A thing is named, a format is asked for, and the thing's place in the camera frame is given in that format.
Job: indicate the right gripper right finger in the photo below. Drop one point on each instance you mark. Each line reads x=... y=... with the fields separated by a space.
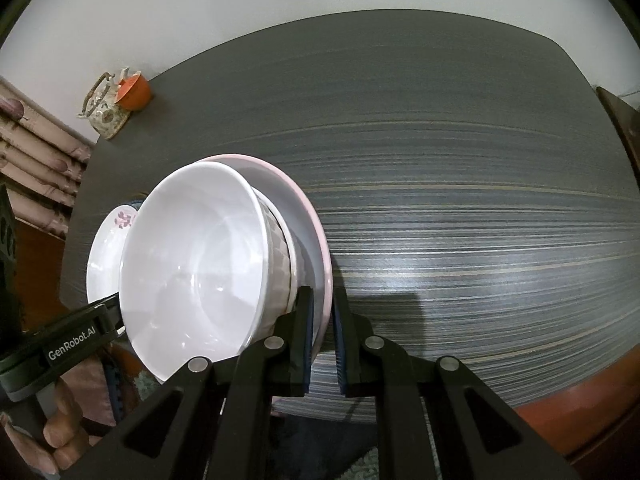
x=435 y=419

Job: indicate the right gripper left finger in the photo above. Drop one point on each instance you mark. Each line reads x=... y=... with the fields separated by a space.
x=206 y=421

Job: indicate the white plate pink flowers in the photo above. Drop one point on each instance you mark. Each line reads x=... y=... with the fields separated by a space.
x=105 y=256

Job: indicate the white bowl pink base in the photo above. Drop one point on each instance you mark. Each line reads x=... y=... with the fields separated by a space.
x=204 y=270

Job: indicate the large pink bowl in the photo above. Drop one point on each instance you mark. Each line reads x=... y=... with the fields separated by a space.
x=302 y=219

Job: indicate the white bowl blue Dog print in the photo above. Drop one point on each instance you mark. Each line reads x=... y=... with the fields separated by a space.
x=294 y=258

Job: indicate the small blue floral plate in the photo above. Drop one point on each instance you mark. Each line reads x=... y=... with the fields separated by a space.
x=135 y=203

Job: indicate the person's left hand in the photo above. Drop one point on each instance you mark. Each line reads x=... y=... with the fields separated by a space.
x=62 y=432

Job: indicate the teal fuzzy sleeve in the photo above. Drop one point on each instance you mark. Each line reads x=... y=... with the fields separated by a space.
x=146 y=384

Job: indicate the beige patterned curtain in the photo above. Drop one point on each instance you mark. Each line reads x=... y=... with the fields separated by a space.
x=42 y=163

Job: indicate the floral ceramic teapot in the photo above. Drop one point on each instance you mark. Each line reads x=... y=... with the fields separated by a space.
x=100 y=109

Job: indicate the orange lidded cup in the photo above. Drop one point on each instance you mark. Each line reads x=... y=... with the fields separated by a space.
x=134 y=92

